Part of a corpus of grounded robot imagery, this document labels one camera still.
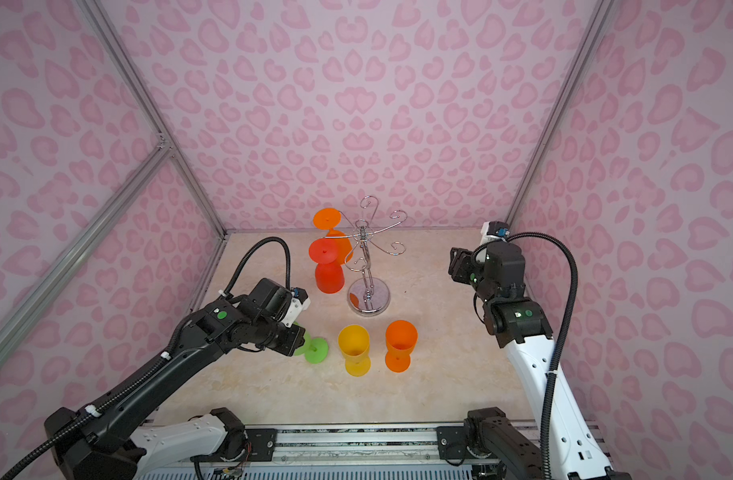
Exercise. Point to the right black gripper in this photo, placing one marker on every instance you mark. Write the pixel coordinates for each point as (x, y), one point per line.
(461, 264)

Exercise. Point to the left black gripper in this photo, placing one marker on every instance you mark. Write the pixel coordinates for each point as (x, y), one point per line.
(295, 341)

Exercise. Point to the green wine glass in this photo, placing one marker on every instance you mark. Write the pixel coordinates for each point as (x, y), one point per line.
(314, 349)

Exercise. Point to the yellow wine glass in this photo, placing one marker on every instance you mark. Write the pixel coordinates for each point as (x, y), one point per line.
(354, 343)

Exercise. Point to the red wine glass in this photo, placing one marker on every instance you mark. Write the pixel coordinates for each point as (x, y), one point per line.
(329, 276)

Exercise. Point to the orange wine glass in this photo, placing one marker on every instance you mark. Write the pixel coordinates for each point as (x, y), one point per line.
(401, 337)
(327, 220)

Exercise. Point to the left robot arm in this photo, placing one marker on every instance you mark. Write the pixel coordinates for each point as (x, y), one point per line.
(95, 441)

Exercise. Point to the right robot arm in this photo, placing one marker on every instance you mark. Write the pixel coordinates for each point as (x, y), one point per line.
(534, 360)

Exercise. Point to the chrome wine glass rack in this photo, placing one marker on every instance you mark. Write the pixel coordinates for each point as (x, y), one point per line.
(369, 296)

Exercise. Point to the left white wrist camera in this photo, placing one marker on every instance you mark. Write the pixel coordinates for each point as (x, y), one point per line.
(300, 303)

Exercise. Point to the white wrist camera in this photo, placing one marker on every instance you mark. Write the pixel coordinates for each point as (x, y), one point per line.
(300, 303)
(494, 231)

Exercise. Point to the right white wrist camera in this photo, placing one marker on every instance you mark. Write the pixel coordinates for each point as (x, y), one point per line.
(494, 231)

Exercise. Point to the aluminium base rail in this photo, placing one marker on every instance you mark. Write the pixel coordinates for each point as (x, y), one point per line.
(209, 439)

